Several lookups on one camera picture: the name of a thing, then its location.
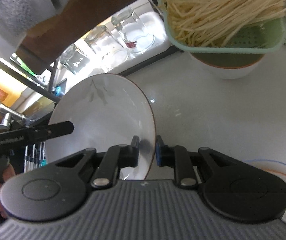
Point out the white bowl under strainer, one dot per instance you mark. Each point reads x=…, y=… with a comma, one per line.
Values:
x=227, y=66

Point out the clear drinking glass middle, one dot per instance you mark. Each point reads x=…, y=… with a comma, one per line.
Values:
x=106, y=47

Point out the chrome sink faucet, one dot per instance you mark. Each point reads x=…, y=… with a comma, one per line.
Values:
x=7, y=116

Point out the white leaf-patterned plate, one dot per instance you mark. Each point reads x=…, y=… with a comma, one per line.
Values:
x=106, y=110

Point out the green strainer basket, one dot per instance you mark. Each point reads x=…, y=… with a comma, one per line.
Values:
x=260, y=39

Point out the clear drinking glass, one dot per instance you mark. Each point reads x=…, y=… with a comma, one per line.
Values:
x=106, y=47
x=137, y=38
x=73, y=59

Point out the white drain tray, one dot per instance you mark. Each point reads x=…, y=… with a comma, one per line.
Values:
x=151, y=17

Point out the dry noodle bundle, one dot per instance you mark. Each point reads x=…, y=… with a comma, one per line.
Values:
x=213, y=23

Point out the brown wooden cutting board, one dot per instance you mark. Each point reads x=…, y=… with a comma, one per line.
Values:
x=48, y=39

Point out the black metal dish rack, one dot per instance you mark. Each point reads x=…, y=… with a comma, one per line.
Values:
x=28, y=83

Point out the clear drinking glass left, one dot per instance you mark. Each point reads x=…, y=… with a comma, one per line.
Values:
x=73, y=59

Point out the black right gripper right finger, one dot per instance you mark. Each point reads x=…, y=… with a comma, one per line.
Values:
x=191, y=169

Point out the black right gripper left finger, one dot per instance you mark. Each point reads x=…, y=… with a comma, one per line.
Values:
x=101, y=170

